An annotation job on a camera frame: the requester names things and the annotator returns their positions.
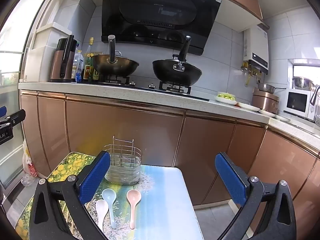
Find yellow cap oil bottle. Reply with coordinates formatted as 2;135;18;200
84;37;94;82

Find plate of green vegetables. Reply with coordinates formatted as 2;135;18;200
215;92;238;105

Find brown and black knife block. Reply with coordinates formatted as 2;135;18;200
49;34;78;83

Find pink ceramic spoon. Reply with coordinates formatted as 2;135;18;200
126;189;142;229

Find dark sauce bottle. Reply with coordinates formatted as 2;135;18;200
92;52;100;81

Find copper rice cooker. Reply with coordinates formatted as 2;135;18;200
251;87;280;114

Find white and red plastic bag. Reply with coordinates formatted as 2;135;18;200
22;140;38;177

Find white water heater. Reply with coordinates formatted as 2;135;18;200
241;25;269;75

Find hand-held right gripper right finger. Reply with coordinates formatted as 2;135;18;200
215;152;297;240

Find brass wok with black handle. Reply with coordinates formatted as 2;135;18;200
90;35;140;77

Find steel bowl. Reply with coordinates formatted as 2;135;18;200
292;76;315;90

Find steel faucet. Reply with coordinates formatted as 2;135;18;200
309;85;320;126

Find white storage boxes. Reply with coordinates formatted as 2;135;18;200
24;22;73;82

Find copper lower kitchen cabinets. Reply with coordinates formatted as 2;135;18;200
20;90;320;233

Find small steel pot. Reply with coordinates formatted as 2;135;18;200
256;82;277;93

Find light blue ceramic spoon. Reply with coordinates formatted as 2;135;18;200
102;189;117;222

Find black gas stove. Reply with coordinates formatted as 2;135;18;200
77;76;210;102

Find yellow gas valves and pipes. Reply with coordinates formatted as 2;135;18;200
240;64;262;85

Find floral print table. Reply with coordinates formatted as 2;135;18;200
15;152;204;240

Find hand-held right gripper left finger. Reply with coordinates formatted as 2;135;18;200
29;151;111;240

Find black range hood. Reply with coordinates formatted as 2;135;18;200
101;0;224;56

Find wire utensil holder clear base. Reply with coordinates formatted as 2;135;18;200
103;135;142;185

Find white microwave oven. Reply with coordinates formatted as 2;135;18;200
284;89;316;120

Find white ceramic spoon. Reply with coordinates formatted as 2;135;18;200
95;199;109;233

